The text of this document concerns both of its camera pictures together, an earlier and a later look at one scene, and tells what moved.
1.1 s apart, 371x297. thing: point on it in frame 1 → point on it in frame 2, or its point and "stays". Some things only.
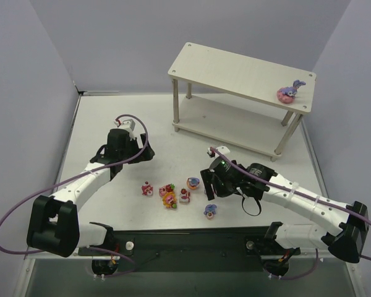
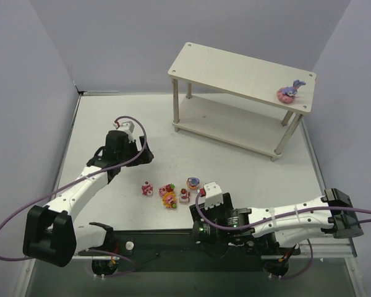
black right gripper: x=209 y=182 → x=224 y=208
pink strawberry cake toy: x=167 y=188 stays
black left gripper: x=141 y=150 stays
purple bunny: x=192 y=182 stays
